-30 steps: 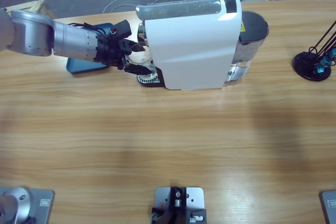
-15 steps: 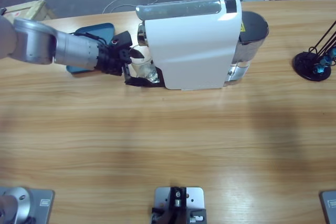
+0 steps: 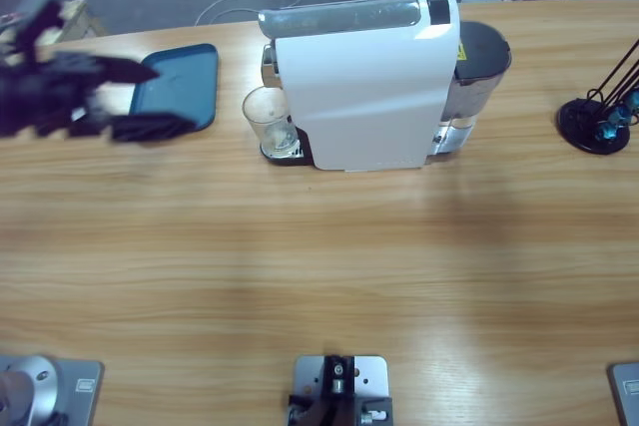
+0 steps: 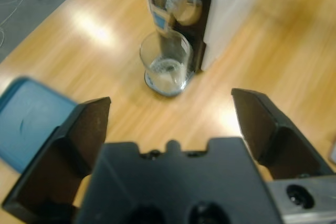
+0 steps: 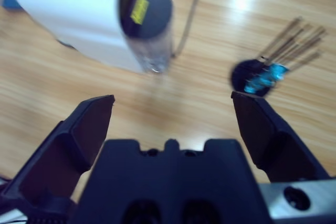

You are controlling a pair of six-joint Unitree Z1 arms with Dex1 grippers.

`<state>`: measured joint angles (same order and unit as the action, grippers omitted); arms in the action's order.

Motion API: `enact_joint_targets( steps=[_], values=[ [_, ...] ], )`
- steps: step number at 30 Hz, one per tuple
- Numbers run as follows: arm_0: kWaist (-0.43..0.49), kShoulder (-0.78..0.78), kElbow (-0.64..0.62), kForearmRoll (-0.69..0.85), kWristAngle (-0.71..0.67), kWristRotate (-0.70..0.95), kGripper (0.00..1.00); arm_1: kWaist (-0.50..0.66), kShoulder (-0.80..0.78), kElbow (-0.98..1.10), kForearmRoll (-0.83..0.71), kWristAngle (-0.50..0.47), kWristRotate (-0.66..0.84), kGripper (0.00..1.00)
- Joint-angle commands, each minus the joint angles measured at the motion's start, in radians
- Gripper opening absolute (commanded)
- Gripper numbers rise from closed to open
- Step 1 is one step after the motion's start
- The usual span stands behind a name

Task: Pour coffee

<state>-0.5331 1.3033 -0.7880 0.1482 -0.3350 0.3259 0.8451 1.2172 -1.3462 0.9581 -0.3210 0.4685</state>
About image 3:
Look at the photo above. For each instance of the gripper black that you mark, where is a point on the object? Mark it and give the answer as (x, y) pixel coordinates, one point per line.
(45, 97)

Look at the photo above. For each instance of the clear drinking glass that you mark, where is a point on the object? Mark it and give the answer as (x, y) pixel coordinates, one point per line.
(264, 112)

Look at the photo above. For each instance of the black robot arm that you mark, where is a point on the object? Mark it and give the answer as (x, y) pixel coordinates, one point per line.
(35, 22)

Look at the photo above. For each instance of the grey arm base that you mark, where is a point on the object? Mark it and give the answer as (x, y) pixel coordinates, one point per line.
(626, 396)
(50, 391)

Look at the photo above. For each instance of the white capsule coffee machine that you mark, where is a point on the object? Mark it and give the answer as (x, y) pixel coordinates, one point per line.
(359, 97)

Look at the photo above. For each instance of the blue coffee capsule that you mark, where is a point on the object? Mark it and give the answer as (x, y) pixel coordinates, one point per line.
(605, 131)
(617, 117)
(633, 99)

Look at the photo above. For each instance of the teal plastic tray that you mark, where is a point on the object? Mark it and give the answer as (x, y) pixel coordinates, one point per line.
(185, 92)

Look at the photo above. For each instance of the black lamp base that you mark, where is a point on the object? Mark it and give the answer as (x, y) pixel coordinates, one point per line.
(574, 119)

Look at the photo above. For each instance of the grey mount plate with post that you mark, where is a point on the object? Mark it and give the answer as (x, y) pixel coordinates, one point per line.
(339, 386)

